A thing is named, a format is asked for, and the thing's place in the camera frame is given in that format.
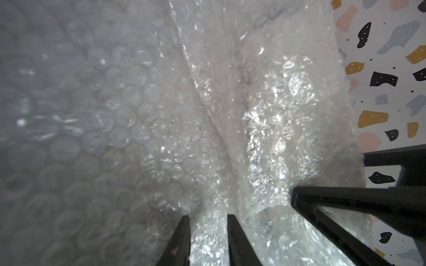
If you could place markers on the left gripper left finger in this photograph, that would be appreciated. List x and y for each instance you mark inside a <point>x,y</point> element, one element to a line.
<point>177,251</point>

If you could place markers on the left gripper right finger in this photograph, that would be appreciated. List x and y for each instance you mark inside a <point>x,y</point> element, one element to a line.
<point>241,252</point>

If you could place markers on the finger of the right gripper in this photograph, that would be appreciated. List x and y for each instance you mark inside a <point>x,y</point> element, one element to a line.
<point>330,209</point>
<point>412,160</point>

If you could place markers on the clear bubble wrap sheet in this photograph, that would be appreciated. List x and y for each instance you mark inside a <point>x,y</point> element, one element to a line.
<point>120,117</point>

